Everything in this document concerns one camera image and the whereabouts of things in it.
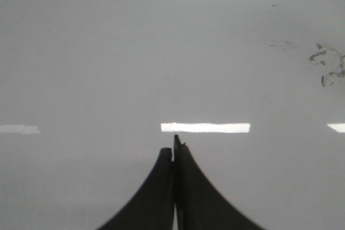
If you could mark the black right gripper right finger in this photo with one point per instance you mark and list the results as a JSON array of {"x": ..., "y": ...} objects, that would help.
[{"x": 199, "y": 205}]

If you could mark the white whiteboard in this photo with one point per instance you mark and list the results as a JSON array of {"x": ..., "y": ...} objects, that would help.
[{"x": 86, "y": 85}]

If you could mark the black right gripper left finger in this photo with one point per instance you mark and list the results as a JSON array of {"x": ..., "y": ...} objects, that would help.
[{"x": 152, "y": 206}]

